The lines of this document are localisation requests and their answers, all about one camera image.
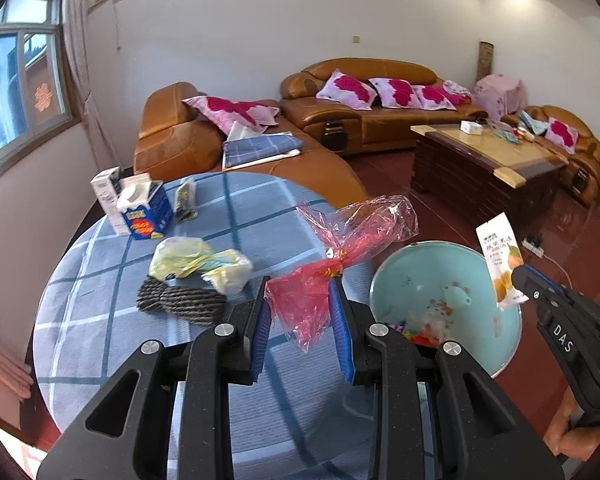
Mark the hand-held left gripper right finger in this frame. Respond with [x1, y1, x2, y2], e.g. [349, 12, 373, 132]
[329, 276, 566, 480]

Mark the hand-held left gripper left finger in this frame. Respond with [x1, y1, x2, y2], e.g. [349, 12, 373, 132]
[35, 275, 273, 480]

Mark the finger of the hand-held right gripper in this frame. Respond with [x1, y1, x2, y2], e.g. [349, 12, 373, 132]
[511, 264, 568, 311]

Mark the white fruit snack packet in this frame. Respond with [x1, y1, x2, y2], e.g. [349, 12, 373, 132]
[476, 212, 531, 313]

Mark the pink plastic bag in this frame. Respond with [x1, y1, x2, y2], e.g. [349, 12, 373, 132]
[265, 194, 420, 353]

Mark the teal bin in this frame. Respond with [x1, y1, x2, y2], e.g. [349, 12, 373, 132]
[369, 241, 523, 386]

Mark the person's right hand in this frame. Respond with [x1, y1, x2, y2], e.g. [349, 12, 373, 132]
[544, 387, 600, 466]

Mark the dark woven cloth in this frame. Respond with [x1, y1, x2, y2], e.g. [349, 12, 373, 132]
[137, 277, 228, 328]

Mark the yellow-green plastic packet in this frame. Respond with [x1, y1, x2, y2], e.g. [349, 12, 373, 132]
[149, 236, 213, 281]

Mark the wooden coffee table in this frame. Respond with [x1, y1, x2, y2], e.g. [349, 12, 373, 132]
[409, 124, 571, 223]

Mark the brown leather armchair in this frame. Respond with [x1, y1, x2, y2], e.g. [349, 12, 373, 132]
[500, 105, 600, 208]

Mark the pink floral pillow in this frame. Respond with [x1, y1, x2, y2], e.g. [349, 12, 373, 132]
[545, 116, 579, 155]
[442, 79, 473, 103]
[316, 70, 378, 111]
[367, 77, 423, 109]
[181, 95, 281, 133]
[412, 85, 458, 111]

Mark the dark snack packet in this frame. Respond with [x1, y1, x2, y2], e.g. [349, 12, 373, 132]
[172, 177, 199, 223]

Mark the light blue cloth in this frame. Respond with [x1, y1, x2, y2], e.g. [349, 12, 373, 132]
[517, 110, 551, 136]

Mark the blue milk carton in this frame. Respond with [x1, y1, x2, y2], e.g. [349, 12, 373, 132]
[116, 172, 175, 241]

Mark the folded blue plaid cloth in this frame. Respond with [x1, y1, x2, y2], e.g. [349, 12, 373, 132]
[222, 131, 305, 170]

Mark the pink cloth cover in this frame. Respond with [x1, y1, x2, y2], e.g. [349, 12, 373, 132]
[474, 73, 527, 121]

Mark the brown leather chaise sofa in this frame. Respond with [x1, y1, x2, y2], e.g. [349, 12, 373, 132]
[132, 81, 371, 206]

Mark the white milk carton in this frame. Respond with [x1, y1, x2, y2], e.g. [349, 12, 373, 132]
[90, 166, 131, 237]

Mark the brown leather long sofa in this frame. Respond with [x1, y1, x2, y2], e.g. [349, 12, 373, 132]
[279, 57, 488, 156]

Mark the red paper window decoration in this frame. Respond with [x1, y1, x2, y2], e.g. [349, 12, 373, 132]
[32, 82, 53, 113]

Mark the pink window curtain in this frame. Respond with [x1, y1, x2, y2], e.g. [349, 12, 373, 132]
[61, 0, 112, 181]

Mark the window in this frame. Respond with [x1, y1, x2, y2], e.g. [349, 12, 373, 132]
[0, 0, 76, 176]

